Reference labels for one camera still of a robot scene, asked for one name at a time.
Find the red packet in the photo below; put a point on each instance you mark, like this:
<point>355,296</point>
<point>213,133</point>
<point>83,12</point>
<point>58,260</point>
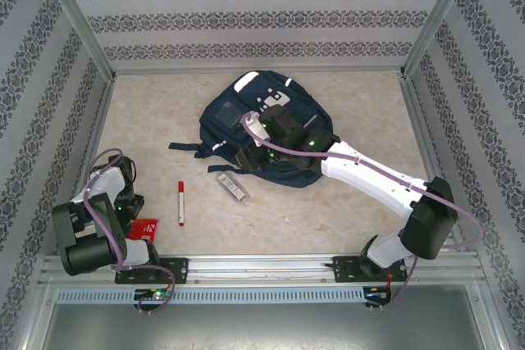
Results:
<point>145,229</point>

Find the clear plastic lead box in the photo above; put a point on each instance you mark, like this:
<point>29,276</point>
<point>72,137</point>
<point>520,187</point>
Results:
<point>234,189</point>

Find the red white marker pen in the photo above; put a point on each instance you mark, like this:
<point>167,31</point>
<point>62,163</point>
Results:
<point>181,202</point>

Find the navy blue backpack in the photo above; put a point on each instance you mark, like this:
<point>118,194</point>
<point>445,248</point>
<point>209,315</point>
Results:
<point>229,96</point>

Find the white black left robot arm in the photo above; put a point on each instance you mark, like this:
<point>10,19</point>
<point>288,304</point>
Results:
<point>106,186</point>

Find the left controller board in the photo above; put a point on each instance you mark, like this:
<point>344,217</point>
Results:
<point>153,294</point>

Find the controller board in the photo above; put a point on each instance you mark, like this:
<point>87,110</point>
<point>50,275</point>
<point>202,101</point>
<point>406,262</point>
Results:
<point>377,294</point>
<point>153,294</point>

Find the right controller board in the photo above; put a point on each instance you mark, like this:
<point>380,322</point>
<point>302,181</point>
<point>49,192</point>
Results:
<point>377,294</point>

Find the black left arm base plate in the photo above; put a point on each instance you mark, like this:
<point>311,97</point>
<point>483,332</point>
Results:
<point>178,270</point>

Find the aluminium left side rail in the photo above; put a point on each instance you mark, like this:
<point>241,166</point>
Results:
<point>96,128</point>

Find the aluminium back rail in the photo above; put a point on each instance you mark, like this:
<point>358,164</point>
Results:
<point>184,70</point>

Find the aluminium mounting rail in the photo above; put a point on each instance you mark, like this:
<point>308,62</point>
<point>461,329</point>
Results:
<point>262,268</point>

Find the aluminium right side rail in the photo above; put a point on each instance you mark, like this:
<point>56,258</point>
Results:
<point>422,128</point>

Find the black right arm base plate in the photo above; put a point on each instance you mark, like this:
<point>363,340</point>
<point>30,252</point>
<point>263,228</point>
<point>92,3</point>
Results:
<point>344,270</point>

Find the aluminium right frame post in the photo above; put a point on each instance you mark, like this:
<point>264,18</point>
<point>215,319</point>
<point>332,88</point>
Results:
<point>439,18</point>

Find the aluminium frame post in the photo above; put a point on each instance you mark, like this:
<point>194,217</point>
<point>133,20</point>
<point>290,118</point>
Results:
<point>78,14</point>
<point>439,18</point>

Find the aluminium left frame post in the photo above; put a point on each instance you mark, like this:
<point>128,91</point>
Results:
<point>78,14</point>

